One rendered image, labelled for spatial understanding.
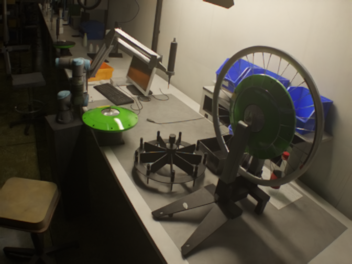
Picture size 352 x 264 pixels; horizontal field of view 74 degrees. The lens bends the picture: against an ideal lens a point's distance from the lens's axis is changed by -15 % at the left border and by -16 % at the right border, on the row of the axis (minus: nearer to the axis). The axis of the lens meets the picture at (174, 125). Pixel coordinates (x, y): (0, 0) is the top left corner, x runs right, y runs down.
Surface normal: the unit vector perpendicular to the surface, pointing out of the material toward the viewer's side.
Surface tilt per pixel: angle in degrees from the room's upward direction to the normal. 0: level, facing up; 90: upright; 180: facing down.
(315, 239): 0
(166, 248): 0
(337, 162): 90
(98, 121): 21
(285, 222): 0
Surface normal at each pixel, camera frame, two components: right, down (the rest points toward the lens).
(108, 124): 0.18, -0.64
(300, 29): -0.87, 0.11
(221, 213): -0.14, -0.80
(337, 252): 0.13, -0.89
